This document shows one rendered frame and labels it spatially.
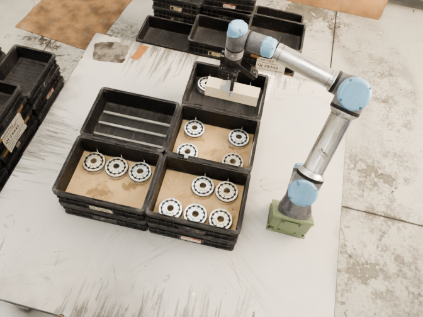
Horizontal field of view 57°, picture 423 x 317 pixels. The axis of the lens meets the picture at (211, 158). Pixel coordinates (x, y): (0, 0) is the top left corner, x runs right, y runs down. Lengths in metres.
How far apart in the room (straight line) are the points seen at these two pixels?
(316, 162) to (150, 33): 2.09
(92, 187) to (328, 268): 1.12
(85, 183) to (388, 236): 2.00
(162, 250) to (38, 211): 0.60
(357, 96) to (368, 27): 2.76
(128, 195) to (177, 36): 1.78
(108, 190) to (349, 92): 1.08
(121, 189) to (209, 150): 0.45
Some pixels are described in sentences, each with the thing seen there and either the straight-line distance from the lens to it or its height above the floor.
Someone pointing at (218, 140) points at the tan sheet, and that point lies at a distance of 1.93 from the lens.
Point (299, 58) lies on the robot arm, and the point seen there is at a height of 1.33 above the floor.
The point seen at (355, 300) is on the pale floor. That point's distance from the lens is 2.69.
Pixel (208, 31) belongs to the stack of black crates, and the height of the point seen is 0.38.
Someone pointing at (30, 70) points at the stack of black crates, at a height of 0.38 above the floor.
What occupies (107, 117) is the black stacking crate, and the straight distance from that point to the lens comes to 2.04.
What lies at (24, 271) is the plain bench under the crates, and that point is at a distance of 1.90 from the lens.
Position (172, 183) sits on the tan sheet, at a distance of 1.80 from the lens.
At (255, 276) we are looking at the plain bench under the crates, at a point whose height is 0.70.
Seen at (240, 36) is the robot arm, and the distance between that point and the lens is 1.54.
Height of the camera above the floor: 2.42
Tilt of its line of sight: 58 degrees down
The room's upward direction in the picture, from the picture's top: 8 degrees clockwise
